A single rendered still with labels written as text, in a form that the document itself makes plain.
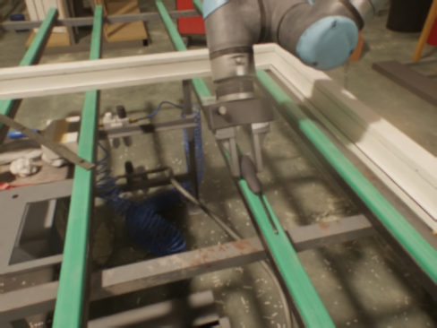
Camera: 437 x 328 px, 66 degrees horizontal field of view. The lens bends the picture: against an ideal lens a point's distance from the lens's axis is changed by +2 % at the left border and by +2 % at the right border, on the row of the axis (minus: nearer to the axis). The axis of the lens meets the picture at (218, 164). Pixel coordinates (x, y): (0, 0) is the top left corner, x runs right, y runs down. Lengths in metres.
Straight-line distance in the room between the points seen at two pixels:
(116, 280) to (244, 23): 0.51
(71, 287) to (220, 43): 0.49
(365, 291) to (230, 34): 1.28
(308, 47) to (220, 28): 0.17
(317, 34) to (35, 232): 0.77
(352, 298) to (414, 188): 0.95
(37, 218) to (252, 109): 0.62
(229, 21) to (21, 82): 0.72
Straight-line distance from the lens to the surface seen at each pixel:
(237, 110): 0.67
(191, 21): 3.97
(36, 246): 0.94
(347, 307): 1.59
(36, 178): 1.29
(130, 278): 0.62
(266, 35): 0.71
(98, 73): 1.15
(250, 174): 0.67
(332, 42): 0.61
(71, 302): 0.57
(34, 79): 1.18
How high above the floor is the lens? 1.32
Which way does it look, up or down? 38 degrees down
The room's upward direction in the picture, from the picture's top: 1 degrees counter-clockwise
